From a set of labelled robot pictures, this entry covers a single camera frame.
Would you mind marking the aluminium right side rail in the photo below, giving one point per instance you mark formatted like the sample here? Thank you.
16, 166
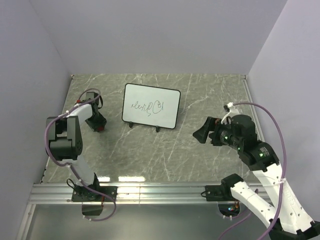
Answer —
253, 109

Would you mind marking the aluminium rail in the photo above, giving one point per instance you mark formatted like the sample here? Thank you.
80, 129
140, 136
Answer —
137, 193
253, 109

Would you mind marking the aluminium front rail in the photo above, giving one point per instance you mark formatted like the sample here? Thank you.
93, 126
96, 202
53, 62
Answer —
137, 193

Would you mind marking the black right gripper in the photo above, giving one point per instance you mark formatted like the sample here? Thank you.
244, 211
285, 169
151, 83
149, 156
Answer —
212, 124

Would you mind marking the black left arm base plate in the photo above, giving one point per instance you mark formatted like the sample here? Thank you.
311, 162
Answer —
83, 195

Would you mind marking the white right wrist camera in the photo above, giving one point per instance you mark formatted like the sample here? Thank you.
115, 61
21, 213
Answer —
231, 111

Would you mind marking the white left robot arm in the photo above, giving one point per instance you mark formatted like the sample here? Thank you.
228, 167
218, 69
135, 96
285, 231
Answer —
63, 137

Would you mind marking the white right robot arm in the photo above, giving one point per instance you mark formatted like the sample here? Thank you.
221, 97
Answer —
284, 217

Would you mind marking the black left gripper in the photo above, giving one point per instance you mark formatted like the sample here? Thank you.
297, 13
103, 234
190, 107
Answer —
102, 121

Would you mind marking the small white whiteboard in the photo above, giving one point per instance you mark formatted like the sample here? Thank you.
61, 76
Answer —
151, 105

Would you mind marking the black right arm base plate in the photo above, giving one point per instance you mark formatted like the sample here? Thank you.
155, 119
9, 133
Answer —
217, 193

